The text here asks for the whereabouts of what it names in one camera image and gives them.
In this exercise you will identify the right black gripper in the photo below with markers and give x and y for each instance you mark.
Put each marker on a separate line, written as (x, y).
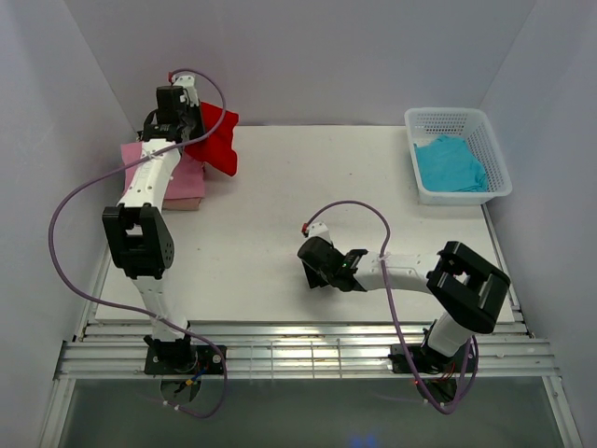
(313, 280)

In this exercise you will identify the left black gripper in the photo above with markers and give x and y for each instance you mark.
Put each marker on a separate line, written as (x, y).
(196, 111)

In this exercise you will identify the red t shirt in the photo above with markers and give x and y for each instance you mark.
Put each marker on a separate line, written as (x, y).
(217, 149)

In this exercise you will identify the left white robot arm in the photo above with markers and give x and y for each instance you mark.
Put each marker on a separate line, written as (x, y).
(138, 238)

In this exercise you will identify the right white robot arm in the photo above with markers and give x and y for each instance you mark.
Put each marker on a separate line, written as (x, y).
(470, 289)

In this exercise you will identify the pink folded t shirt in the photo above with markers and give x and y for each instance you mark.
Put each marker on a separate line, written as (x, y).
(187, 182)

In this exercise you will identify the blue t shirt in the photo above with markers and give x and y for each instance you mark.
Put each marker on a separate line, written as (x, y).
(448, 165)

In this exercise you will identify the white plastic basket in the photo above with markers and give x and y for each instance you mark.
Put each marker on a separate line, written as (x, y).
(426, 124)

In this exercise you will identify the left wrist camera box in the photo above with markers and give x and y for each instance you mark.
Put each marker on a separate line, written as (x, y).
(182, 90)

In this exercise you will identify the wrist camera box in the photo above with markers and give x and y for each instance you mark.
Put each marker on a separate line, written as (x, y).
(316, 229)
(182, 90)

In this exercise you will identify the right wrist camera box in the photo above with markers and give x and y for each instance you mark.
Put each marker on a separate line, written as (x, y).
(316, 229)

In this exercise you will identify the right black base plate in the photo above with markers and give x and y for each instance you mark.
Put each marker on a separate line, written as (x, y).
(427, 364)

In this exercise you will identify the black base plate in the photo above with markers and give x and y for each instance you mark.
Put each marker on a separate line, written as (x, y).
(187, 360)
(427, 364)

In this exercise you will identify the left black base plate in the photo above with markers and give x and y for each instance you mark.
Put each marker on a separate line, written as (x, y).
(187, 360)

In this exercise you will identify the aluminium frame rails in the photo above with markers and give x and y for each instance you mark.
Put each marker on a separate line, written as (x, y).
(236, 278)

